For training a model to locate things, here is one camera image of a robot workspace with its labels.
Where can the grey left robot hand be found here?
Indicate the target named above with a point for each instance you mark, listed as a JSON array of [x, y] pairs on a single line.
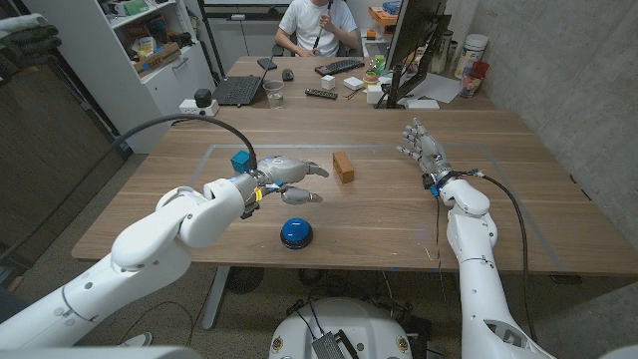
[[284, 169]]

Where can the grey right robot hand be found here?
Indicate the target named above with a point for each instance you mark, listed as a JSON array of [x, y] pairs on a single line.
[[431, 152]]

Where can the blue button with black base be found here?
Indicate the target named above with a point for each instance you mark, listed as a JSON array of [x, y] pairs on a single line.
[[296, 232]]

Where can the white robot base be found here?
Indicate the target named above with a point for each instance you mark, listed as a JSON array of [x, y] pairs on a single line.
[[359, 324]]

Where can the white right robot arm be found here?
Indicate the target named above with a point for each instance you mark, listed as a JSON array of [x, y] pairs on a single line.
[[473, 279]]

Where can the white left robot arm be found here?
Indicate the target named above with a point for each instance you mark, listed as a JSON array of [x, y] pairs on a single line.
[[149, 244]]

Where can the brown wooden block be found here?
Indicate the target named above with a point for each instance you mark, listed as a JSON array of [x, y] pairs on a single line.
[[344, 168]]

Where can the blue cube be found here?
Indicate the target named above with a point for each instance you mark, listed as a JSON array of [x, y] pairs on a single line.
[[240, 162]]

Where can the long white box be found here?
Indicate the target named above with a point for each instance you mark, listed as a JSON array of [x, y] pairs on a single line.
[[422, 104]]

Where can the white paper sheet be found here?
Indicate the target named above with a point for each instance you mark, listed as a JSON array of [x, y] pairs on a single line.
[[438, 89]]

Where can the clear drinking glass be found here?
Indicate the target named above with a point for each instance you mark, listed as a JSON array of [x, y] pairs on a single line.
[[274, 95]]

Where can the tall white box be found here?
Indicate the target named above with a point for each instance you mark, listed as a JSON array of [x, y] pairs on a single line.
[[374, 94]]

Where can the black remote control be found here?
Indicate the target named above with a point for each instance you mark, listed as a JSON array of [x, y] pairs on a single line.
[[321, 93]]

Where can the black laptop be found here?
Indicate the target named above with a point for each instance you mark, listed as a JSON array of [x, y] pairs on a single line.
[[236, 90]]

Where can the dark computer mouse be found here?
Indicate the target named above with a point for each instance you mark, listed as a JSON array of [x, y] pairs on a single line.
[[288, 75]]

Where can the colourful stacking toy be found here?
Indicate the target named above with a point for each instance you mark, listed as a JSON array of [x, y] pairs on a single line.
[[370, 79]]

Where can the small white cube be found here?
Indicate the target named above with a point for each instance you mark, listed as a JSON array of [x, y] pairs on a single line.
[[328, 82]]

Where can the green toy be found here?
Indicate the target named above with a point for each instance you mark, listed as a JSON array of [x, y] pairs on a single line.
[[379, 64]]

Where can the flat white box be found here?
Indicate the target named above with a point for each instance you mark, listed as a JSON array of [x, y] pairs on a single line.
[[353, 83]]

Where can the white canister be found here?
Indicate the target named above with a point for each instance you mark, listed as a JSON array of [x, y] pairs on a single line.
[[471, 52]]

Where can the black smartphone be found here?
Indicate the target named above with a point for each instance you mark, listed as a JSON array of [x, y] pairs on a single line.
[[267, 63]]

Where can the black power adapter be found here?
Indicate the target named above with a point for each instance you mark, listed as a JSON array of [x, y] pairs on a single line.
[[203, 97]]

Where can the white power strip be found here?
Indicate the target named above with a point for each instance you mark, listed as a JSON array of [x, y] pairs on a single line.
[[187, 107]]

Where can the black round fan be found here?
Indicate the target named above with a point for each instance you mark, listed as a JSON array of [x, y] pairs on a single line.
[[244, 279]]

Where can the black keyboard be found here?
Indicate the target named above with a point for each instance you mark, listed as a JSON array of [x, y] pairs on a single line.
[[339, 66]]

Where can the black computer monitor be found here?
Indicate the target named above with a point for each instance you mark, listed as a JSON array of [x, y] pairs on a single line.
[[414, 30]]

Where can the orange box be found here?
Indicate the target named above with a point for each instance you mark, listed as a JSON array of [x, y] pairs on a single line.
[[383, 16]]

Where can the person in white t-shirt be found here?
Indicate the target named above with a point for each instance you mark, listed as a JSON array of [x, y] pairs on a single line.
[[309, 25]]

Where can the cardboard box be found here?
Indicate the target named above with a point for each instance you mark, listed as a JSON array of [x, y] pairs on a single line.
[[157, 60]]

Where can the white shelf cabinet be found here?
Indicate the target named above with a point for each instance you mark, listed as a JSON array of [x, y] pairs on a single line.
[[124, 100]]

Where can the white robot torso edge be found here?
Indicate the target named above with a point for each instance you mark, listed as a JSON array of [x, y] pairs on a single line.
[[99, 353]]

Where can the black and white teleoperation glove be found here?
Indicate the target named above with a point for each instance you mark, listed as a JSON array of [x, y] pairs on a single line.
[[30, 40]]

